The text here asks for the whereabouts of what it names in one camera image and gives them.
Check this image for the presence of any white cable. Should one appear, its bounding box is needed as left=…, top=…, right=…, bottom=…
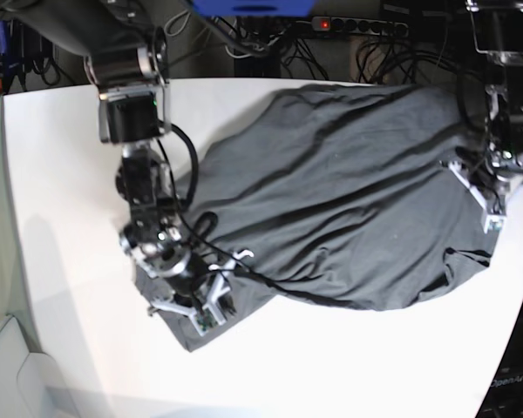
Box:
left=224, top=25, right=284, bottom=59

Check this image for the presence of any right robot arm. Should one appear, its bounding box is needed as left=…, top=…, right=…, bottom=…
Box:
left=4, top=1, right=234, bottom=320

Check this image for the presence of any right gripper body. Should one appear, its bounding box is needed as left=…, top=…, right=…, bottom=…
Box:
left=167, top=256, right=235, bottom=314

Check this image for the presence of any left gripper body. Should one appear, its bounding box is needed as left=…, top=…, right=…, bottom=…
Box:
left=468, top=167, right=518, bottom=213

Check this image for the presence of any blue box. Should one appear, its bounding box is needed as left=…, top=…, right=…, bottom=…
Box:
left=192, top=0, right=315, bottom=17

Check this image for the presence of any black power strip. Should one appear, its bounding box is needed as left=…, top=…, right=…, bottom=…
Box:
left=310, top=17, right=410, bottom=37

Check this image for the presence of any dark grey t-shirt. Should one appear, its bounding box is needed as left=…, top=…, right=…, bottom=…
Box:
left=185, top=85, right=498, bottom=325

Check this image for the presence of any grey chair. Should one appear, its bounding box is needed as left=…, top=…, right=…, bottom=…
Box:
left=0, top=315, right=80, bottom=417

